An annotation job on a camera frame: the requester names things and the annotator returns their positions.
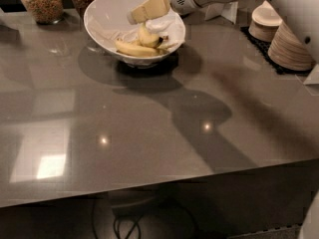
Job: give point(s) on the upright yellow banana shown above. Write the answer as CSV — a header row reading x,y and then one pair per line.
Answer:
x,y
148,39

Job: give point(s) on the white ceramic bowl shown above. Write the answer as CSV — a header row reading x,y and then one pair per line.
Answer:
x,y
123,7

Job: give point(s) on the lying yellow banana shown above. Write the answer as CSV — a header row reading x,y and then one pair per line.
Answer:
x,y
137,50

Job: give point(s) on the white folded sign card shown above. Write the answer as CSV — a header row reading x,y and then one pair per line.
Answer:
x,y
226,10

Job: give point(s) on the rear stack of paper bowls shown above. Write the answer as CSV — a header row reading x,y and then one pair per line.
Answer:
x,y
264,22

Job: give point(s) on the black rubber mat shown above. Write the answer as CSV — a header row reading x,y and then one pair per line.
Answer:
x,y
263,48

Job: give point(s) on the left glass cereal jar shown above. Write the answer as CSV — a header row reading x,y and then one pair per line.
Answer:
x,y
44,11

